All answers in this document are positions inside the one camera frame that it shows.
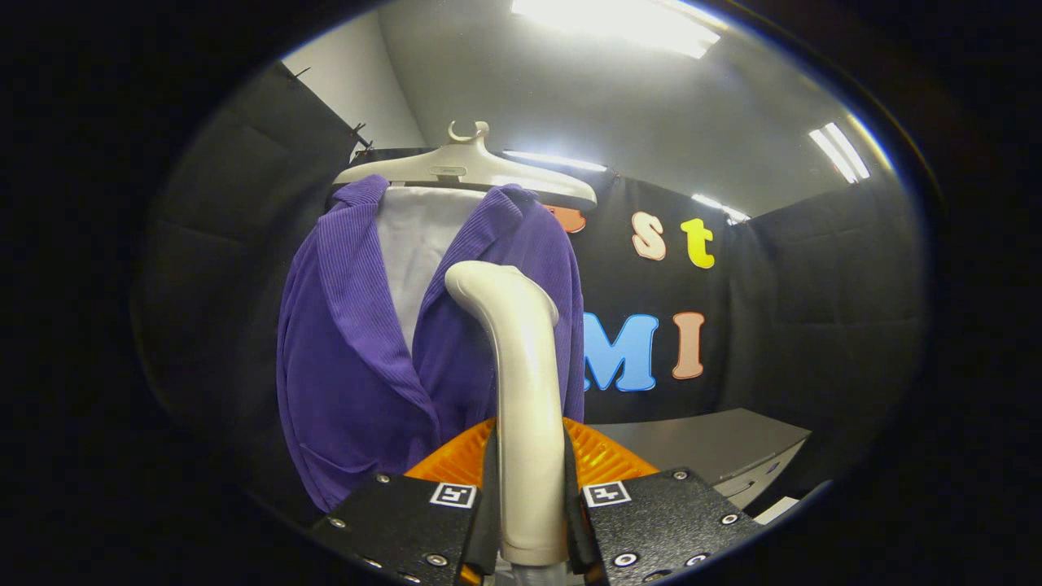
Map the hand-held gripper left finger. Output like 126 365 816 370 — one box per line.
308 418 501 586

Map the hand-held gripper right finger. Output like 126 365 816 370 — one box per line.
562 417 766 586

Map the purple corduroy jacket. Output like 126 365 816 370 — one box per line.
275 175 587 514

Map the white garment steamer head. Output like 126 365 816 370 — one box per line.
444 260 571 568

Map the white plastic clothes hanger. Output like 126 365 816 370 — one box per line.
332 120 598 212

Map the grey cabinet with dark top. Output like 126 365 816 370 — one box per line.
590 407 813 512

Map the white padded ironing board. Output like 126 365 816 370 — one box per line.
376 186 488 355

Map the double ceiling light strip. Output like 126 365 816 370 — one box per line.
808 122 870 184

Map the large ceiling light panel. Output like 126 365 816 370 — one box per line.
511 0 725 59

